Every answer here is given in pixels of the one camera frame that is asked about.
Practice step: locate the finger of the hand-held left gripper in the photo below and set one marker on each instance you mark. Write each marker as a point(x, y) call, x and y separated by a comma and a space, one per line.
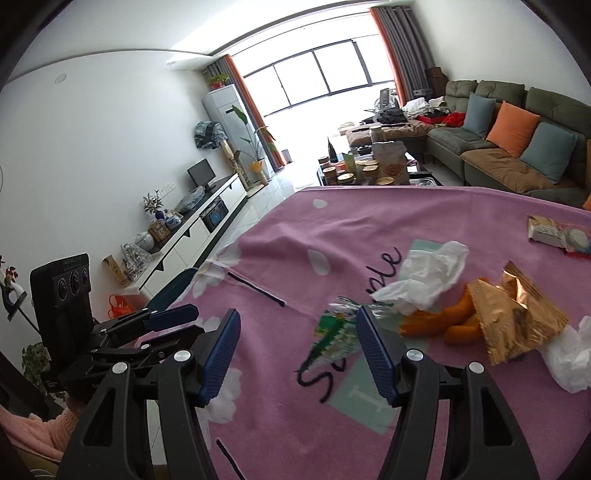
point(175, 318)
point(173, 288)

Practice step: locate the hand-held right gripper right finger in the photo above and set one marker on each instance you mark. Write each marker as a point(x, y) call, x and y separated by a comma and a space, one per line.
point(376, 355)

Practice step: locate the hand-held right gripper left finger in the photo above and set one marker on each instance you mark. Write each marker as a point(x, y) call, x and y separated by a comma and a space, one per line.
point(221, 360)

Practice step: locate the green snack packet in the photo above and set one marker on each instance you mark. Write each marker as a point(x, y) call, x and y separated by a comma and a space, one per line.
point(334, 332)

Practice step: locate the orange peel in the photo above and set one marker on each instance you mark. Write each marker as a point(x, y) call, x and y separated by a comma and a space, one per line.
point(461, 333)
point(434, 316)

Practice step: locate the white tissue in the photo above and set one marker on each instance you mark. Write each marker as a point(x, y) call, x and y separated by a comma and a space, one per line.
point(425, 277)
point(570, 360)

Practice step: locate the person's left forearm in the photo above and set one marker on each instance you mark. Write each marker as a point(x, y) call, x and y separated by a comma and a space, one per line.
point(32, 429)

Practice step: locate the black plant stand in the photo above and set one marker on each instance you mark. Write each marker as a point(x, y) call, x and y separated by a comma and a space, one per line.
point(25, 314)

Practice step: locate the clear glass ornament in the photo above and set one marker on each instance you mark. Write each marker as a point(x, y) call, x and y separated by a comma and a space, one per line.
point(136, 261)

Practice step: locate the white vase with flowers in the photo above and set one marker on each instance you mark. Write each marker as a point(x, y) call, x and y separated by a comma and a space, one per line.
point(17, 290)

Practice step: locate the white black TV cabinet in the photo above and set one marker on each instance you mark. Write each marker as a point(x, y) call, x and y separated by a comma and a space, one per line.
point(184, 240)

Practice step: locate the orange plastic bag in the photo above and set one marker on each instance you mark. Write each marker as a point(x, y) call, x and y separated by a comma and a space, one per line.
point(121, 307)

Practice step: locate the tan printed box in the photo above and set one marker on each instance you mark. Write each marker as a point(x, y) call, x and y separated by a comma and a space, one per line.
point(116, 271)

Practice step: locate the green leafy plant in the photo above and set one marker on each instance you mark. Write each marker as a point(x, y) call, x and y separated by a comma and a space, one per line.
point(37, 369)

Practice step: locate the blue white porcelain jar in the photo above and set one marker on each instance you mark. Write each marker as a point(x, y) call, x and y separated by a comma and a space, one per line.
point(173, 220)

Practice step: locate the dark vase with branches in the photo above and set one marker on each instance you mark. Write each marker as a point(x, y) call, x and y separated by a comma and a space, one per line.
point(154, 207)

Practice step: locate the grey plastic bag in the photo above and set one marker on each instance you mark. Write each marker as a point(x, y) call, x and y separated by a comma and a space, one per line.
point(191, 199)

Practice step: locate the black monitor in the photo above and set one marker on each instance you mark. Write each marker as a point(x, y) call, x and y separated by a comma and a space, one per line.
point(201, 173)

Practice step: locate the crumpled gold foil wrapper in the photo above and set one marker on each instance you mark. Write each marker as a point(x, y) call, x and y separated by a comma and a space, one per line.
point(498, 323)
point(535, 304)

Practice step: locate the pink printed blanket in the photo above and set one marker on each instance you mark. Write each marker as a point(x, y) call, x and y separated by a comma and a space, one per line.
point(360, 221)

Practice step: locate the wooden floor stand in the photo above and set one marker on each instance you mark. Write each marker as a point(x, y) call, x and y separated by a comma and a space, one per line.
point(236, 164)

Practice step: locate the tall plant yellow pot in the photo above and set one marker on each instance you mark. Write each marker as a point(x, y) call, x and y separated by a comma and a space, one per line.
point(256, 164)

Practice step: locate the covered standing fan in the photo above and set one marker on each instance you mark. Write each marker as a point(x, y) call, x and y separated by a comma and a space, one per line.
point(210, 134)

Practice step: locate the white standing air conditioner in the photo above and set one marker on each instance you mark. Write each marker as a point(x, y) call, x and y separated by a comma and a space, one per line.
point(224, 115)

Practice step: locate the dark glass coffee table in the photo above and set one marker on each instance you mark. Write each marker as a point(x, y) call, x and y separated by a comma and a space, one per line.
point(320, 177)

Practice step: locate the green box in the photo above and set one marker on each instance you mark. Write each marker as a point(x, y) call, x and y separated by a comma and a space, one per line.
point(349, 165)

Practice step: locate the brown paper bag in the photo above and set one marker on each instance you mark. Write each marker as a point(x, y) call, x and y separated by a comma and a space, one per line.
point(390, 161)

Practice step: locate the orange grey curtain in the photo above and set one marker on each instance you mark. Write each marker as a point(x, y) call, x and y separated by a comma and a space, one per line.
point(249, 101)
point(406, 46)

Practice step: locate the dark bottle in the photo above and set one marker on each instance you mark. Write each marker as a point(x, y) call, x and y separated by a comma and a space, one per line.
point(331, 152)

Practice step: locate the small potted plant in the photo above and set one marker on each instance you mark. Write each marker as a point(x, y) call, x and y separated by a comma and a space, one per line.
point(217, 82)

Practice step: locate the white brown snack wrapper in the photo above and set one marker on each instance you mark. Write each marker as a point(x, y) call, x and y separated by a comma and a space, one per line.
point(549, 230)

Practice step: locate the brown ottoman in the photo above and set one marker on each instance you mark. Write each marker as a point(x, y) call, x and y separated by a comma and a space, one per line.
point(360, 138)

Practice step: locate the brown seat blanket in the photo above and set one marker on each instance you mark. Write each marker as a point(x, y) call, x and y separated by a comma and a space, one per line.
point(503, 168)

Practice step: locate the recessed ceiling light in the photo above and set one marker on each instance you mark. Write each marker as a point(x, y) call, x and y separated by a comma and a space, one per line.
point(61, 79)

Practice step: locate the black bag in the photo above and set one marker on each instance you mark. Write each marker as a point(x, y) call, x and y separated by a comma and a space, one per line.
point(395, 115)

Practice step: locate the pile of light clothes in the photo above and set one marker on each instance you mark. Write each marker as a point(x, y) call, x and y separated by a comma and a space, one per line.
point(422, 105)

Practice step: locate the office chair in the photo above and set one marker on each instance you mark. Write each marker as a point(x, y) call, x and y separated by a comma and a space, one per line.
point(383, 99)

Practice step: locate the orange pillow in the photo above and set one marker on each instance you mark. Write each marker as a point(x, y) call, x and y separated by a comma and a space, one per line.
point(512, 129)
point(588, 203)

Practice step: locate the blue pillow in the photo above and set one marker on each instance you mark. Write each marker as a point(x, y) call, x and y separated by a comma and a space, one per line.
point(549, 152)
point(480, 115)

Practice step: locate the large window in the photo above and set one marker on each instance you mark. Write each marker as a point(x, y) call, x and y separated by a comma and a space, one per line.
point(323, 69)

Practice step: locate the brown cabinet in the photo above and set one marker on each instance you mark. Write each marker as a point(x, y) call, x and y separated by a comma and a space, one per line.
point(436, 81)

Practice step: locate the green sofa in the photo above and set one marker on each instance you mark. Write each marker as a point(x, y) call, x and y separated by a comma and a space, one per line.
point(545, 99)

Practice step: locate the picture frame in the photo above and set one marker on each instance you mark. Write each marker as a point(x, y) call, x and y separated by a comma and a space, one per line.
point(159, 230)

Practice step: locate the wall socket plates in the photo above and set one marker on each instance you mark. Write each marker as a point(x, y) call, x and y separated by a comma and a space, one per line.
point(165, 188)

